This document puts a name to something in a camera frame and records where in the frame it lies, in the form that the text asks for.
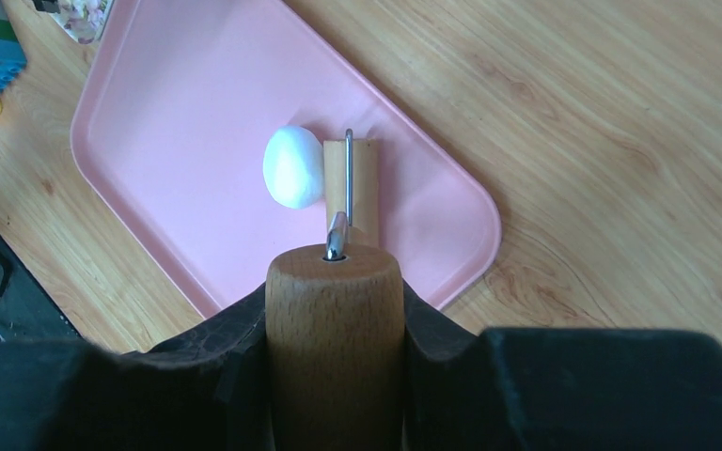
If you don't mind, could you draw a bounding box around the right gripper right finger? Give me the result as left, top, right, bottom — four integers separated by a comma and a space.
404, 288, 722, 450

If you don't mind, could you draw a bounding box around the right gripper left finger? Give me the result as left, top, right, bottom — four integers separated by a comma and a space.
0, 288, 269, 450

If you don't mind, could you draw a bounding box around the wooden double-ended roller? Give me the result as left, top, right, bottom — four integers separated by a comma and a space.
264, 128, 406, 451

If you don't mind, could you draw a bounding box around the white dough ball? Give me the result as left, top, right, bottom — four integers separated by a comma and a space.
262, 125, 324, 210

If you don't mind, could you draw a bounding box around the pink plastic tray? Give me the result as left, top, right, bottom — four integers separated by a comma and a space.
71, 1, 502, 317

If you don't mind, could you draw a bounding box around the floral cutting mat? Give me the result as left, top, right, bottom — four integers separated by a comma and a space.
51, 0, 114, 45

